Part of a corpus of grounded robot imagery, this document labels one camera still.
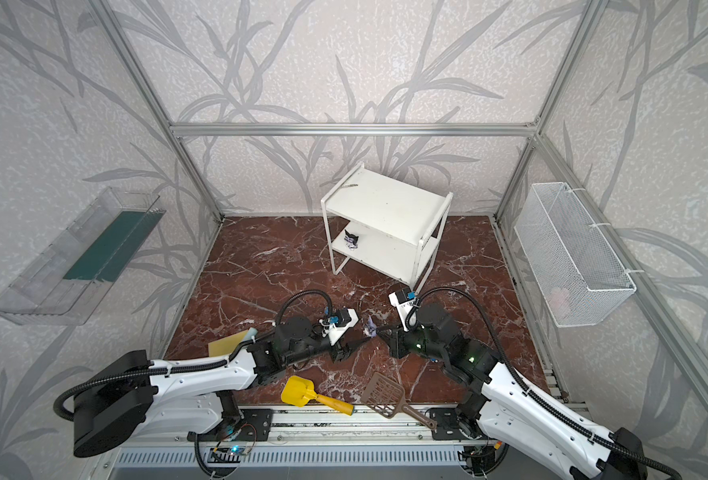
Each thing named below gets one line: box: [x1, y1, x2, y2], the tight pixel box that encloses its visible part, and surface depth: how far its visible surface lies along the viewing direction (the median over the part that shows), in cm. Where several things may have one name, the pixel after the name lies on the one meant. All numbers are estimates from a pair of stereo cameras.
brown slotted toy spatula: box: [361, 372, 438, 430], surface depth 80 cm
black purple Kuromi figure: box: [344, 229, 359, 250], surface depth 89 cm
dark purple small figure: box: [363, 317, 377, 337], surface depth 74 cm
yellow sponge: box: [208, 327, 258, 357], surface depth 89 cm
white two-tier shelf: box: [321, 163, 454, 293], surface depth 81 cm
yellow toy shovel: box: [281, 375, 355, 416], surface depth 78 cm
